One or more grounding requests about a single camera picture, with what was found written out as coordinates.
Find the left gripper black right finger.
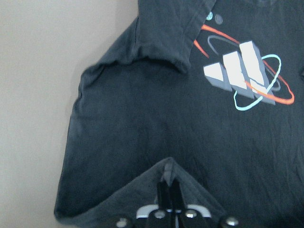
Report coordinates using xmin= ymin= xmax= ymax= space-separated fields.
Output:
xmin=171 ymin=180 xmax=185 ymax=211

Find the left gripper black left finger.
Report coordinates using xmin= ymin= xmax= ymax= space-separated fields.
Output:
xmin=157 ymin=181 xmax=171 ymax=210

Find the black printed t-shirt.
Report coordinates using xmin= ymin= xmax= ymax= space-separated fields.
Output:
xmin=54 ymin=0 xmax=304 ymax=228

